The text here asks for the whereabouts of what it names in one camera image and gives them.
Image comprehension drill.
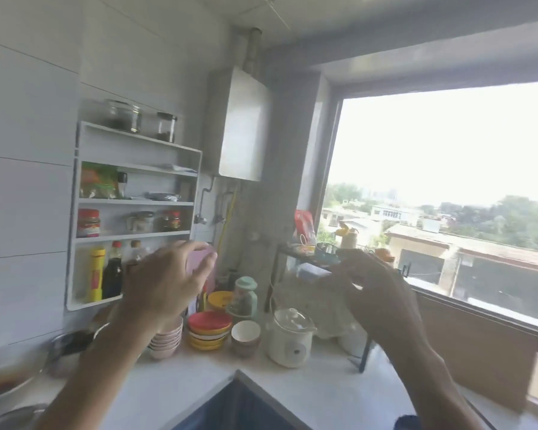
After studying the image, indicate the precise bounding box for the person's right hand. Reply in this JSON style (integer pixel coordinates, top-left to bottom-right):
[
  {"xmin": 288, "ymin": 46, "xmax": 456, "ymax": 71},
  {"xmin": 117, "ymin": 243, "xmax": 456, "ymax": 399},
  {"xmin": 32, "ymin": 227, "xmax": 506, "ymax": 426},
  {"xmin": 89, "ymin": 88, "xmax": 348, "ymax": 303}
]
[{"xmin": 332, "ymin": 251, "xmax": 429, "ymax": 355}]

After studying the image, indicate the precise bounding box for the person's left hand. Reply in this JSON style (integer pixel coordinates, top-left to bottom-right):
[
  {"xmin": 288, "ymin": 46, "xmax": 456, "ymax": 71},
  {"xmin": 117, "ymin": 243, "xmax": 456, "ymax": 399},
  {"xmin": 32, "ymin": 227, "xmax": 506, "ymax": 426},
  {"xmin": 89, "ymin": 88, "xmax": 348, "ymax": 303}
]
[{"xmin": 120, "ymin": 241, "xmax": 218, "ymax": 330}]

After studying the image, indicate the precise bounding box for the person's left forearm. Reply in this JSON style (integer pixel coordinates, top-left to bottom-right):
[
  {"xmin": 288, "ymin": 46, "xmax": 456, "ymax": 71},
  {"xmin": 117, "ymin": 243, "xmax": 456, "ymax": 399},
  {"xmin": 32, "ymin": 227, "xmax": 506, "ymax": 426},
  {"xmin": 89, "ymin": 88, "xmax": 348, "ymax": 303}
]
[{"xmin": 33, "ymin": 309, "xmax": 164, "ymax": 430}]

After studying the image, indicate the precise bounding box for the person's right forearm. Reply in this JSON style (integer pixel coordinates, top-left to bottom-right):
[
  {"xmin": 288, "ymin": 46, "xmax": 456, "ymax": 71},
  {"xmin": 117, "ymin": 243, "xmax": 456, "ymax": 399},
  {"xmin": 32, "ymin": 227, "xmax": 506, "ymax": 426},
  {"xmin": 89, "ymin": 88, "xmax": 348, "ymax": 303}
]
[{"xmin": 377, "ymin": 337, "xmax": 489, "ymax": 430}]

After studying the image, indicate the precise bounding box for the pink cutting board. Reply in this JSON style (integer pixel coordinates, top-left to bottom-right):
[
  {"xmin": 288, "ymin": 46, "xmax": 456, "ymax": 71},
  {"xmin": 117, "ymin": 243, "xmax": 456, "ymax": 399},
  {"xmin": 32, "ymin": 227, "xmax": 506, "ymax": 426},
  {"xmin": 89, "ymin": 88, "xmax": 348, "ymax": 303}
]
[{"xmin": 186, "ymin": 244, "xmax": 219, "ymax": 294}]

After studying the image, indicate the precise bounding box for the yellow duck bottle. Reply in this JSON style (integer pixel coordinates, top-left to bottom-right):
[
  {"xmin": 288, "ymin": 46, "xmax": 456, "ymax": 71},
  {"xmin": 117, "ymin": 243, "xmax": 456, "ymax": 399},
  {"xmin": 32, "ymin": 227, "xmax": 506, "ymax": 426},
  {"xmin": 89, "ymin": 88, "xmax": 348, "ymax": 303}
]
[{"xmin": 335, "ymin": 221, "xmax": 359, "ymax": 249}]

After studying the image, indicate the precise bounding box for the yellow round container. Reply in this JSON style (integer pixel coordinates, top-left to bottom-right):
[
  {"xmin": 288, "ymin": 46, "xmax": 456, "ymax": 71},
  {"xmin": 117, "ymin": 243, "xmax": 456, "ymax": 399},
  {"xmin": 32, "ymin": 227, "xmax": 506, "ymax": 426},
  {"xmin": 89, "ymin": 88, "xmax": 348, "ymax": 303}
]
[{"xmin": 206, "ymin": 291, "xmax": 234, "ymax": 314}]

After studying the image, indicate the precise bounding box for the white plastic bag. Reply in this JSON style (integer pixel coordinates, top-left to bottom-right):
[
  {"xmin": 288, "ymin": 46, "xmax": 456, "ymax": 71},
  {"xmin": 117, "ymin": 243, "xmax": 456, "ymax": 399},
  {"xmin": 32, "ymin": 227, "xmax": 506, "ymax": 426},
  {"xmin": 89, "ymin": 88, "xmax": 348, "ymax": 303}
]
[{"xmin": 273, "ymin": 264, "xmax": 368, "ymax": 338}]

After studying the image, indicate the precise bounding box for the brown sauce bottle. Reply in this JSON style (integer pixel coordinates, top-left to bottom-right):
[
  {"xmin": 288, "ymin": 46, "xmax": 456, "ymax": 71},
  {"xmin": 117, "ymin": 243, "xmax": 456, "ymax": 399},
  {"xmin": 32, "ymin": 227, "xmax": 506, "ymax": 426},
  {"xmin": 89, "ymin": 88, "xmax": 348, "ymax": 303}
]
[{"xmin": 125, "ymin": 240, "xmax": 145, "ymax": 274}]

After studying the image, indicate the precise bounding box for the metal pipe with valve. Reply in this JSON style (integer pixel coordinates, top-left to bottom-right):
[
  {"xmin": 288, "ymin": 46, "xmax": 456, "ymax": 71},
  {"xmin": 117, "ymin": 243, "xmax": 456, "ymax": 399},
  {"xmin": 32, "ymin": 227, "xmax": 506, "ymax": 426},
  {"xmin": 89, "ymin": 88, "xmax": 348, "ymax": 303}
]
[{"xmin": 194, "ymin": 175, "xmax": 217, "ymax": 225}]

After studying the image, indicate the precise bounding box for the red snack packet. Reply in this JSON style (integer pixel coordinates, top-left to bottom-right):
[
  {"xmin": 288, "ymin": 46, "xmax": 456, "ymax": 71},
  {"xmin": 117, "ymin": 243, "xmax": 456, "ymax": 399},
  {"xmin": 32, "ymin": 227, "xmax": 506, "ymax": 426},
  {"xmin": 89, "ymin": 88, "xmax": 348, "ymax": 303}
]
[{"xmin": 294, "ymin": 209, "xmax": 317, "ymax": 247}]

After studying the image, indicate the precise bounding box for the clear glass jar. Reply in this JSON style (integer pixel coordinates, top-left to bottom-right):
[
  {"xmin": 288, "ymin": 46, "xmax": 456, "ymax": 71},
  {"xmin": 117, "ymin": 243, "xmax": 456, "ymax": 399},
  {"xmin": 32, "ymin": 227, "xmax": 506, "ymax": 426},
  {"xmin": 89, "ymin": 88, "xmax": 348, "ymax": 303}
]
[{"xmin": 126, "ymin": 211, "xmax": 155, "ymax": 234}]

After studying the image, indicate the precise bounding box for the black metal counter rack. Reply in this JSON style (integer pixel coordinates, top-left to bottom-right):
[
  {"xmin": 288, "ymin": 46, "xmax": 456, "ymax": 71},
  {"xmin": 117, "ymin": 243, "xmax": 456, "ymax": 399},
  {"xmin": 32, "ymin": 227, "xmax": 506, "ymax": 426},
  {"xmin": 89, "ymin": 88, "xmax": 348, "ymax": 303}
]
[{"xmin": 265, "ymin": 244, "xmax": 377, "ymax": 373}]

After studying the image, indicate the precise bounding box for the green lidded glass bottle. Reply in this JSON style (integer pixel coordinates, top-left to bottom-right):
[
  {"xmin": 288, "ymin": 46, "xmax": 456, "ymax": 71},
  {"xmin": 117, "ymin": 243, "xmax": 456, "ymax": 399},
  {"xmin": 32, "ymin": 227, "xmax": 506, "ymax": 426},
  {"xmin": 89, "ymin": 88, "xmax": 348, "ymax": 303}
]
[{"xmin": 226, "ymin": 277, "xmax": 258, "ymax": 319}]

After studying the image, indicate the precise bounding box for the stack of red yellow plates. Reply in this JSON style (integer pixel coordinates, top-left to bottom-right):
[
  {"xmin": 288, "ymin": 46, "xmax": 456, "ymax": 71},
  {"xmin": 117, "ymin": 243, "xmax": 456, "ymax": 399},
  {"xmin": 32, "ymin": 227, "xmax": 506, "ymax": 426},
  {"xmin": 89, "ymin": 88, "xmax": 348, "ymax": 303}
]
[{"xmin": 187, "ymin": 311, "xmax": 233, "ymax": 352}]

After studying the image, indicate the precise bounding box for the dark soy sauce bottle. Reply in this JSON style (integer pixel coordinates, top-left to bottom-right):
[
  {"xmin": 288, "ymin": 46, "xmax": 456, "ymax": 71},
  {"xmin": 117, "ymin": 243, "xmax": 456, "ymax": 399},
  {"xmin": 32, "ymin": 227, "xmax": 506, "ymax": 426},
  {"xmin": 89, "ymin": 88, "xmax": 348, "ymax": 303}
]
[{"xmin": 102, "ymin": 241, "xmax": 124, "ymax": 300}]

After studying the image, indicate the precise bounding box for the stack of pink bowls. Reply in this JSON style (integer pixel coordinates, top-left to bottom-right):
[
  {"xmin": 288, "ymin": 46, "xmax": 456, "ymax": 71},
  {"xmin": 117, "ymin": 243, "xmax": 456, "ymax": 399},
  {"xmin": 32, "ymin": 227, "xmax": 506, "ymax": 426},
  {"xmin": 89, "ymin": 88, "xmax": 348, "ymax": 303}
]
[{"xmin": 148, "ymin": 315, "xmax": 184, "ymax": 360}]

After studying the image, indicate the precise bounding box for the beige ceramic cup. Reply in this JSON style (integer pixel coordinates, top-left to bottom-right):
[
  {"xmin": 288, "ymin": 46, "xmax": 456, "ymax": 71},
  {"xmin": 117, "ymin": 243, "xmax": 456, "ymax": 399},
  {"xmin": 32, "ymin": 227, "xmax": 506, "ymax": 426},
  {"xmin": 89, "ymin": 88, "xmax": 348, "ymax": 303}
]
[{"xmin": 231, "ymin": 320, "xmax": 262, "ymax": 359}]

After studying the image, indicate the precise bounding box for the yellow squeeze bottle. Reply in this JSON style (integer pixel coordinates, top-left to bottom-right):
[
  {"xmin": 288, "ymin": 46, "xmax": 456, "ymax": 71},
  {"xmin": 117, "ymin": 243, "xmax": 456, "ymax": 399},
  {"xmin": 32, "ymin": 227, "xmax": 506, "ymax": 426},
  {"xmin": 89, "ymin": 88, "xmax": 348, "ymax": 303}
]
[{"xmin": 88, "ymin": 246, "xmax": 106, "ymax": 303}]

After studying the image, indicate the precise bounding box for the white electric stew pot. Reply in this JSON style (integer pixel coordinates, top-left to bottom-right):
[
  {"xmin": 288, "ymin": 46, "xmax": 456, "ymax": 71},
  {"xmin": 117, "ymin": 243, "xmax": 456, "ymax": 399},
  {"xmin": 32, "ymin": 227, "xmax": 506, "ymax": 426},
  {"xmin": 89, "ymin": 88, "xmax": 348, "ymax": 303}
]
[{"xmin": 267, "ymin": 307, "xmax": 317, "ymax": 368}]

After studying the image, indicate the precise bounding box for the red label jar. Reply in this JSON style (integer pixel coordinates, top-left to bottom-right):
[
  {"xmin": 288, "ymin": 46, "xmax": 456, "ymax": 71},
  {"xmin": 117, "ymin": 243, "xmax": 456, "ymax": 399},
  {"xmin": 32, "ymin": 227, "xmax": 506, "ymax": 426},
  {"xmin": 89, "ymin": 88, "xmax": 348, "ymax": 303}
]
[{"xmin": 77, "ymin": 208, "xmax": 101, "ymax": 238}]

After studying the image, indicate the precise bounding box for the green snack packet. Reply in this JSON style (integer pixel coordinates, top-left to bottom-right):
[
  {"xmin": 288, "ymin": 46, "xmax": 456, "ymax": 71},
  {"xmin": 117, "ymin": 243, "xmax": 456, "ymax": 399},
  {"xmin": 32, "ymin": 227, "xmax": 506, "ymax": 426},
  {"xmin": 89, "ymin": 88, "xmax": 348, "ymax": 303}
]
[{"xmin": 80, "ymin": 162, "xmax": 119, "ymax": 200}]

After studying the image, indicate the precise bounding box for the small glass jar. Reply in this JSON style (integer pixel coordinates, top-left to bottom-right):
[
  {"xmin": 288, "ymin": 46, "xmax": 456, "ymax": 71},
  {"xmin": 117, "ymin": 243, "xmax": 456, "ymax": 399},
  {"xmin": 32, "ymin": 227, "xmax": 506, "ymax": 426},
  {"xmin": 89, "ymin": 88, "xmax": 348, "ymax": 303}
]
[{"xmin": 156, "ymin": 112, "xmax": 178, "ymax": 144}]

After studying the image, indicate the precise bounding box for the white water heater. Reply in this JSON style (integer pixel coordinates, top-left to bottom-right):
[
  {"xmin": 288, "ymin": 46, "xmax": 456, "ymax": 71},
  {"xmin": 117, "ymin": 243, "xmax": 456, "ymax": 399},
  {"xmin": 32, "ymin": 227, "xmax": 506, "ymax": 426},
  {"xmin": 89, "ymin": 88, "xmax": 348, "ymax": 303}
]
[{"xmin": 204, "ymin": 66, "xmax": 273, "ymax": 182}]

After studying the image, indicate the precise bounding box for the wooden board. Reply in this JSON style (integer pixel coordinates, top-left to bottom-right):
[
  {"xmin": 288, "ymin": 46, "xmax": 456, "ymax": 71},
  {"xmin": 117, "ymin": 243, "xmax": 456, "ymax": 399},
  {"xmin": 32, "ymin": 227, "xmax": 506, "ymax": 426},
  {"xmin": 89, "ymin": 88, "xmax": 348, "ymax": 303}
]
[{"xmin": 415, "ymin": 291, "xmax": 538, "ymax": 412}]

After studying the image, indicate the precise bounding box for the steel cooking pot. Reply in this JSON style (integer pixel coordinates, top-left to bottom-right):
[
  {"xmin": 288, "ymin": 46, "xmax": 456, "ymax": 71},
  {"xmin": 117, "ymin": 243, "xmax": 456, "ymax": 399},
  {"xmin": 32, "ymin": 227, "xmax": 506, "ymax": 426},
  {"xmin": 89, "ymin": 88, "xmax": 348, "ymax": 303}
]
[{"xmin": 45, "ymin": 324, "xmax": 110, "ymax": 379}]

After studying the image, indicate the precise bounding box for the steel kitchen sink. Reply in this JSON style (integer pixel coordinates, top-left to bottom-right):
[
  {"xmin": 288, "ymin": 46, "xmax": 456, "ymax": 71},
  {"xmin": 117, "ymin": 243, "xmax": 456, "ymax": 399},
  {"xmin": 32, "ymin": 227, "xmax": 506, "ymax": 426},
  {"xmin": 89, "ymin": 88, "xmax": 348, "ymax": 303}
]
[{"xmin": 170, "ymin": 369, "xmax": 314, "ymax": 430}]

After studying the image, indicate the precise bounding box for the large glass jar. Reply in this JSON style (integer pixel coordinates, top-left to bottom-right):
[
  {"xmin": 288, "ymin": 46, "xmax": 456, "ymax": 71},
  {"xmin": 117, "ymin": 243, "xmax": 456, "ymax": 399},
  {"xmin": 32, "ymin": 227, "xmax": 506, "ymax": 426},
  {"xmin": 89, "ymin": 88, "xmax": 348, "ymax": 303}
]
[{"xmin": 107, "ymin": 99, "xmax": 142, "ymax": 134}]

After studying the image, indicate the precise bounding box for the grey exhaust pipe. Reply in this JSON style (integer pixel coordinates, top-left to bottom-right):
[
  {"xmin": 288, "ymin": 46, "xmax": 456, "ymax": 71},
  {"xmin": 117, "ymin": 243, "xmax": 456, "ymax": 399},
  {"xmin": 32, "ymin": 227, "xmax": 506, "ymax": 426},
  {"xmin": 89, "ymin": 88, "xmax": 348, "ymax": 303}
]
[{"xmin": 244, "ymin": 27, "xmax": 263, "ymax": 72}]

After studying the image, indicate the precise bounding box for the steel bowl with dark sauce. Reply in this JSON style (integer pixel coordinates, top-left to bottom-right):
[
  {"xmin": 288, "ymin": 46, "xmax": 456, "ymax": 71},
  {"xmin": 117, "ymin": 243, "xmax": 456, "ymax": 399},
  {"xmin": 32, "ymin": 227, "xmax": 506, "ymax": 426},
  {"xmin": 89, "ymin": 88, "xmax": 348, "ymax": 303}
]
[{"xmin": 0, "ymin": 345, "xmax": 50, "ymax": 408}]

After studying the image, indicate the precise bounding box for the steel pot lid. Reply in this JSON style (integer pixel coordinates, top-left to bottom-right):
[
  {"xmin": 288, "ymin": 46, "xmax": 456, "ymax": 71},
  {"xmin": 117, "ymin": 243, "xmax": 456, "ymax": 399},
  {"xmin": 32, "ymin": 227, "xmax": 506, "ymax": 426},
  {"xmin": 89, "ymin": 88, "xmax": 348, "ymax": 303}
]
[{"xmin": 0, "ymin": 403, "xmax": 50, "ymax": 430}]

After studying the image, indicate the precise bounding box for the yellow gas hose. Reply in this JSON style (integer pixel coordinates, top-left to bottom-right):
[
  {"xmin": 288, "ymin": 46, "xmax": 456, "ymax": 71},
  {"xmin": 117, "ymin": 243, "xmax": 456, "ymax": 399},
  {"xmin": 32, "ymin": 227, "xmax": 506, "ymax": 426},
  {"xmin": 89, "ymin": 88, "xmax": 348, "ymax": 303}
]
[{"xmin": 217, "ymin": 183, "xmax": 238, "ymax": 265}]

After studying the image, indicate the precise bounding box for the white wall shelf rack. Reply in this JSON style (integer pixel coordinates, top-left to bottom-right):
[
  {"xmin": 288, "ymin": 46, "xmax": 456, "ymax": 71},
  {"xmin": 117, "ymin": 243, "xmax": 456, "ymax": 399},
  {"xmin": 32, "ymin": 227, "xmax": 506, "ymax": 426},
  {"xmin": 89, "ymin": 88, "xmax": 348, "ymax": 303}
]
[{"xmin": 65, "ymin": 121, "xmax": 203, "ymax": 311}]

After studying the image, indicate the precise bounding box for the window frame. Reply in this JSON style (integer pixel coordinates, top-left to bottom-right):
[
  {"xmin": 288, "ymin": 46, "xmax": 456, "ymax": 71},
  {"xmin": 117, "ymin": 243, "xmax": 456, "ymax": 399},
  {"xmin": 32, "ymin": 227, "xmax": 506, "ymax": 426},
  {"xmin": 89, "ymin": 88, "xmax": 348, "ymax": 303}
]
[{"xmin": 314, "ymin": 76, "xmax": 538, "ymax": 338}]

